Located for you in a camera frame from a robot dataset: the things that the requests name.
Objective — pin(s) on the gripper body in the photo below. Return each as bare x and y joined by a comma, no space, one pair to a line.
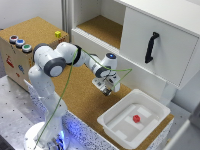
110,82

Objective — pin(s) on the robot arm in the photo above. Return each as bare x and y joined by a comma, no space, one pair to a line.
43,86

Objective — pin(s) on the white plastic box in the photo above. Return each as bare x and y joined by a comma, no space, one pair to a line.
116,120

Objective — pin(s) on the pink block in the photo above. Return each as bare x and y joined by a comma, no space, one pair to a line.
136,118

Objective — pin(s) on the yellow block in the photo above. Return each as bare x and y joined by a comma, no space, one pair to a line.
58,34

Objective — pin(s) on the wooden drawer box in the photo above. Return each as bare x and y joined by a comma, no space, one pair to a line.
20,50

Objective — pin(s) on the white sliding door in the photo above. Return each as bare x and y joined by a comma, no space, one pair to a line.
166,56

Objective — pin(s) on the white cabinet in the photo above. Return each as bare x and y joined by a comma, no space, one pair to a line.
140,20

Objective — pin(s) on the green button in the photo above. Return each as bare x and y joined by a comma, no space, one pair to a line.
26,48

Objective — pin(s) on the blue button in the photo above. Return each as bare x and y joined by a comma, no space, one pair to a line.
20,42

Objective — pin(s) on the red button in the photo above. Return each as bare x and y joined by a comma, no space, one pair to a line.
13,39

